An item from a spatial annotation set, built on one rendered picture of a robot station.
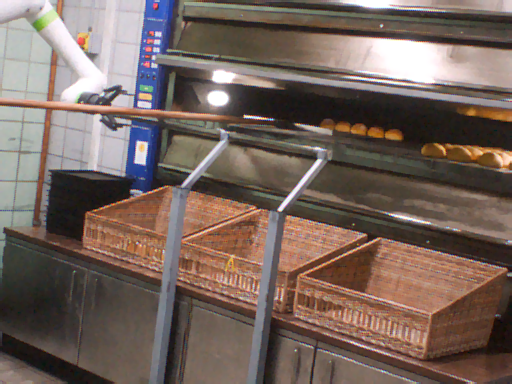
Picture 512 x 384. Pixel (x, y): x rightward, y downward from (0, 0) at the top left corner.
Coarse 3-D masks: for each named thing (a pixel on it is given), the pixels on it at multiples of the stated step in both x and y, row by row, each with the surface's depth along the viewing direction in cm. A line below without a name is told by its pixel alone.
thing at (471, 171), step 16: (224, 128) 441; (240, 128) 435; (256, 128) 436; (304, 144) 412; (320, 144) 406; (336, 144) 401; (384, 160) 386; (400, 160) 381; (416, 160) 377; (432, 160) 372; (464, 176) 363; (480, 176) 359; (496, 176) 355
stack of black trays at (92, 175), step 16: (64, 176) 451; (80, 176) 445; (96, 176) 463; (112, 176) 469; (64, 192) 452; (80, 192) 445; (96, 192) 445; (112, 192) 453; (128, 192) 462; (48, 208) 457; (64, 208) 452; (80, 208) 445; (96, 208) 446; (48, 224) 458; (64, 224) 452; (80, 224) 445
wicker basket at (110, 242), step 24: (168, 192) 460; (192, 192) 451; (96, 216) 424; (120, 216) 443; (144, 216) 454; (192, 216) 448; (216, 216) 440; (240, 216) 420; (96, 240) 424; (120, 240) 415; (144, 240) 405; (144, 264) 405
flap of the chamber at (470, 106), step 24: (192, 72) 445; (216, 72) 427; (240, 72) 415; (264, 72) 407; (336, 96) 404; (384, 96) 375; (408, 96) 363; (432, 96) 355; (456, 96) 349; (504, 120) 357
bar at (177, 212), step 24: (144, 120) 420; (264, 144) 377; (288, 144) 369; (312, 168) 356; (168, 240) 378; (168, 264) 378; (264, 264) 347; (168, 288) 378; (264, 288) 347; (168, 312) 380; (264, 312) 347; (168, 336) 382; (264, 336) 348; (264, 360) 351
